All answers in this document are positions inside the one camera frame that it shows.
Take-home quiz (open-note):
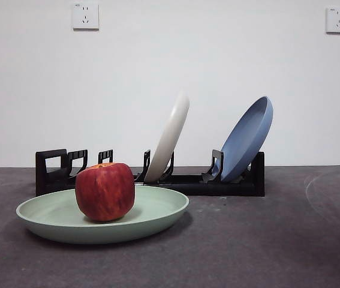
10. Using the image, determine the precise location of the pale green plate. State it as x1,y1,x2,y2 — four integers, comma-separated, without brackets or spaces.
16,185,189,245

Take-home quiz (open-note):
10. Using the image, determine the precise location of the blue plate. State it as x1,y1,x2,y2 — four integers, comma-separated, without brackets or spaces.
219,95,274,183

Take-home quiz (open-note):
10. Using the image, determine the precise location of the white plate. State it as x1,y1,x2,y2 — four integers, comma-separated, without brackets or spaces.
143,92,191,183

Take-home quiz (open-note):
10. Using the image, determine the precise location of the red yellow apple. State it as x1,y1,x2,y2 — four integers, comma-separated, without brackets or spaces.
74,162,136,223

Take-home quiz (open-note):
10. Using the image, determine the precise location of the black plate rack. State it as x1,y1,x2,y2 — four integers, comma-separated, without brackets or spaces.
35,149,266,198

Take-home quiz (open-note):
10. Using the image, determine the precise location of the white wall socket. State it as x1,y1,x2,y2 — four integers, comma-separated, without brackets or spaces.
73,3,100,31
325,6,340,34

